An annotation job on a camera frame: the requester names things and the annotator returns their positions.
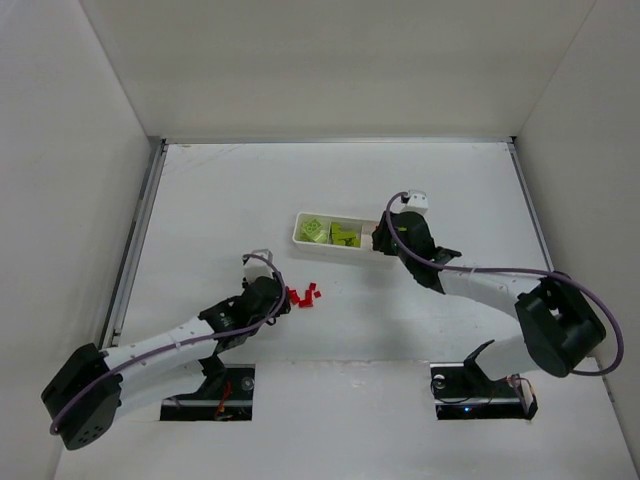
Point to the red lego pile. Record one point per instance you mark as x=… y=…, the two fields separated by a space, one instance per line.
x=306 y=297

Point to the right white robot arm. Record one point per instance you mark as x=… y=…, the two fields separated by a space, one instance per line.
x=558 y=327

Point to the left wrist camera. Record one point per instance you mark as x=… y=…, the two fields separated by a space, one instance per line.
x=257 y=264

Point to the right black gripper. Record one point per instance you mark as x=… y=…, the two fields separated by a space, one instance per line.
x=382 y=238

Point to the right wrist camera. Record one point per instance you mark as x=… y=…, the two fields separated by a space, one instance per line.
x=415 y=201

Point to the lime green 2x2 lego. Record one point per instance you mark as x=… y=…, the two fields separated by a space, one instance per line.
x=313 y=231

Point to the lime green 2x4 lego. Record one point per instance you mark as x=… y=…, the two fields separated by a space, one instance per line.
x=343 y=237

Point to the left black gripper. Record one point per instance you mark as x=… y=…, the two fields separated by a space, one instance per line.
x=279 y=300

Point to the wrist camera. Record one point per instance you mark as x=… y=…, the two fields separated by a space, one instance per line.
x=257 y=264
x=415 y=201

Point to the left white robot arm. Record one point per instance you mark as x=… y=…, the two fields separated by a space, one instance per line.
x=95 y=387

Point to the white three-compartment tray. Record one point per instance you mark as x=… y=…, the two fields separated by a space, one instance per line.
x=364 y=255

